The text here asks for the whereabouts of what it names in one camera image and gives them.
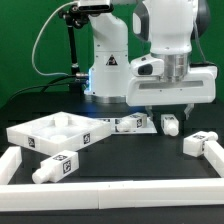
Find white square table top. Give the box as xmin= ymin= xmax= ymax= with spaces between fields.
xmin=6 ymin=112 xmax=111 ymax=156

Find white camera on mount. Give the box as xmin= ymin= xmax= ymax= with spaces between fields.
xmin=77 ymin=0 xmax=111 ymax=12

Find white U-shaped obstacle fence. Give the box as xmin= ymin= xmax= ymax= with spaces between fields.
xmin=0 ymin=139 xmax=224 ymax=212

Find black cable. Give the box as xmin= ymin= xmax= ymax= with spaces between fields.
xmin=7 ymin=75 xmax=88 ymax=103

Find grey cable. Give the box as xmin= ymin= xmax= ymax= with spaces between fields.
xmin=31 ymin=0 xmax=80 ymax=78

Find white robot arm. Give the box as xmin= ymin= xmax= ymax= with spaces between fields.
xmin=85 ymin=0 xmax=217 ymax=107

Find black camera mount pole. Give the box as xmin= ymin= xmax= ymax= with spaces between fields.
xmin=58 ymin=5 xmax=88 ymax=95

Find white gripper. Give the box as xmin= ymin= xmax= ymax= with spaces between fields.
xmin=126 ymin=54 xmax=218 ymax=121

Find white marker sheet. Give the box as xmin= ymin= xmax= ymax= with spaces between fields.
xmin=102 ymin=118 xmax=157 ymax=134

